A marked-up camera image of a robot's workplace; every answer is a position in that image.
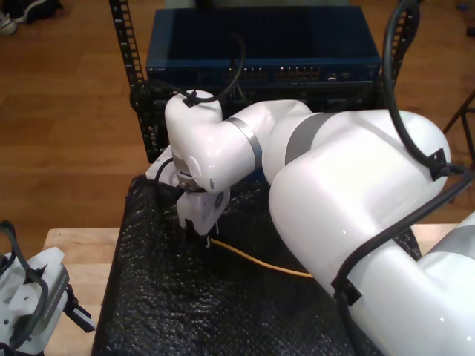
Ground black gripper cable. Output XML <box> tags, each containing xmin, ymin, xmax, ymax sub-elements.
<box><xmin>0</xmin><ymin>220</ymin><xmax>50</xmax><ymax>346</ymax></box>
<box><xmin>154</xmin><ymin>158</ymin><xmax>186</xmax><ymax>197</ymax></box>

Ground yellow network cable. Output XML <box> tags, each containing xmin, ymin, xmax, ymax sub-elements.
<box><xmin>209</xmin><ymin>239</ymin><xmax>315</xmax><ymax>279</ymax></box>

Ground black perforated rack post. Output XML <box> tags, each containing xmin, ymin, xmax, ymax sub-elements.
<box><xmin>108</xmin><ymin>0</ymin><xmax>171</xmax><ymax>164</ymax></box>
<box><xmin>378</xmin><ymin>0</ymin><xmax>422</xmax><ymax>97</ymax></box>

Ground blue network switch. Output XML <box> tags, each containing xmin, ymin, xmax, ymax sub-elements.
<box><xmin>145</xmin><ymin>7</ymin><xmax>383</xmax><ymax>85</ymax></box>

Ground black rack server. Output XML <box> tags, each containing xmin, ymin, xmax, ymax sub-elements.
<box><xmin>148</xmin><ymin>79</ymin><xmax>380</xmax><ymax>114</ymax></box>

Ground black camera cable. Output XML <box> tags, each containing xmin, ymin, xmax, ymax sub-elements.
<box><xmin>183</xmin><ymin>0</ymin><xmax>471</xmax><ymax>356</ymax></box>

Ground black bubble mat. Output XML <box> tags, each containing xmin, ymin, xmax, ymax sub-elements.
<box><xmin>91</xmin><ymin>174</ymin><xmax>424</xmax><ymax>356</ymax></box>

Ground white sneaker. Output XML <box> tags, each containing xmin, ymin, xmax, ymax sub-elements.
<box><xmin>0</xmin><ymin>10</ymin><xmax>18</xmax><ymax>36</ymax></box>

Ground dark red chair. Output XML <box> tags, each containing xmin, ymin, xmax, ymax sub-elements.
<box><xmin>442</xmin><ymin>88</ymin><xmax>475</xmax><ymax>166</ymax></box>

